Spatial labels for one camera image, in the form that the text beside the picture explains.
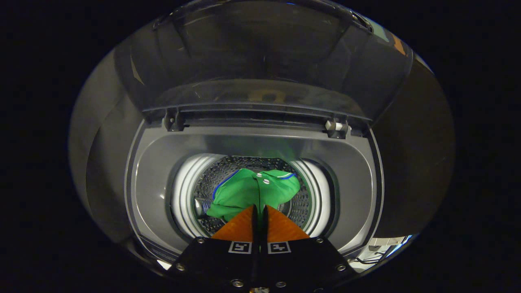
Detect green polo shirt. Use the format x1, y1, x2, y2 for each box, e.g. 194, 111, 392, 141
206, 168, 301, 222

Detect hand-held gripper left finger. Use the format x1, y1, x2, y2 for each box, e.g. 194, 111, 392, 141
169, 205, 261, 290

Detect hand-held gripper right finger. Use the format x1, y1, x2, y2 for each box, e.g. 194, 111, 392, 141
263, 205, 359, 290

